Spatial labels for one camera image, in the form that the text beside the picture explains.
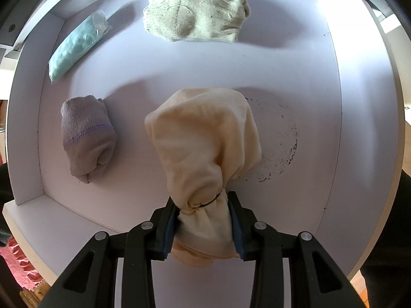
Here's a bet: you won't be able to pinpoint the red bag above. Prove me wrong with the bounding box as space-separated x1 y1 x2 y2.
0 236 44 296

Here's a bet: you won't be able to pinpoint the woven basket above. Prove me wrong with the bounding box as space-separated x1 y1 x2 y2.
19 281 52 308

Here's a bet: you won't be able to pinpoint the grey sock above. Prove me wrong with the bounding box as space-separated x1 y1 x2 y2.
60 95 118 185

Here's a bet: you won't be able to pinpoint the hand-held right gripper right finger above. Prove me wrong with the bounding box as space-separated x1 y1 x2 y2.
226 191 367 308

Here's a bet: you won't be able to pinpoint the teal towel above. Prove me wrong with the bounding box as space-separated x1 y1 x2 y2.
48 11 113 83

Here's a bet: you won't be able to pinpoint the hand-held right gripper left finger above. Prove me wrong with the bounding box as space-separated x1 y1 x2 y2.
43 196 180 308

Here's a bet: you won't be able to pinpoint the cream banded cloth bundle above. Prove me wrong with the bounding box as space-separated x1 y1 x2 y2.
144 87 262 268

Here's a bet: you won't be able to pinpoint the person's black trousers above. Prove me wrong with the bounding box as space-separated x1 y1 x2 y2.
0 163 411 308

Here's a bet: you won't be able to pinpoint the cream sock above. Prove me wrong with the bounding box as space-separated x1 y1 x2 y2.
142 0 251 43

